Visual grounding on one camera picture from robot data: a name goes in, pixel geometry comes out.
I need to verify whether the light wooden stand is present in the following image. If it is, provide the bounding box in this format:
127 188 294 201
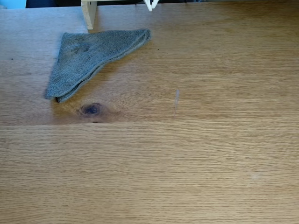
80 0 147 30

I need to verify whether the light blue background object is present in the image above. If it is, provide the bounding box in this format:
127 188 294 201
0 0 27 10

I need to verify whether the grey terry cloth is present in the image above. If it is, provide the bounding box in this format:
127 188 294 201
44 28 152 104

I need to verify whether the dark background object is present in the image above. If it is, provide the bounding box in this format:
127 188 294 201
25 0 82 9

